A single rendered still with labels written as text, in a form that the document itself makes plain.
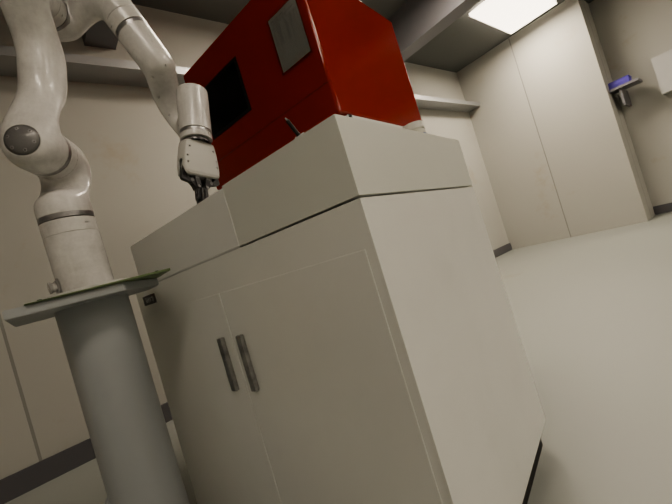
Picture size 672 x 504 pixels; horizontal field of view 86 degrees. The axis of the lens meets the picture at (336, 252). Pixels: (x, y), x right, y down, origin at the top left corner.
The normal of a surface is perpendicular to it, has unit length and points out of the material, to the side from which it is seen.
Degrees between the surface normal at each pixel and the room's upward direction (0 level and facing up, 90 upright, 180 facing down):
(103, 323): 90
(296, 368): 90
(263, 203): 90
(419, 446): 90
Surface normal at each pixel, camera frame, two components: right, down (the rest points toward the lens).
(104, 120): 0.61, -0.20
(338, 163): -0.60, 0.17
